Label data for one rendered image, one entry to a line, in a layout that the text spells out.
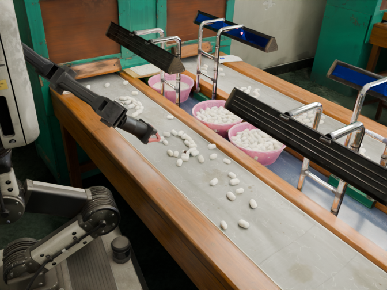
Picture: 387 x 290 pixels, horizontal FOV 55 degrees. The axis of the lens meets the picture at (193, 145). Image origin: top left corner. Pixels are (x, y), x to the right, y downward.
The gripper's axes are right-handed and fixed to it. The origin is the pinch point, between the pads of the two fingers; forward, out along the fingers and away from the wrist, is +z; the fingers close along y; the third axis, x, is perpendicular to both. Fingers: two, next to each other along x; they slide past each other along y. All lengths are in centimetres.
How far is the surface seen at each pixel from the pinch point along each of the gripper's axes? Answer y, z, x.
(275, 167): -21, 48, -16
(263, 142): -9, 47, -22
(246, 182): -27.9, 25.2, -5.1
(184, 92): 52, 44, -21
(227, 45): 95, 91, -68
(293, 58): 173, 264, -129
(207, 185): -21.5, 14.4, 3.9
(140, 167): -0.7, -0.6, 13.1
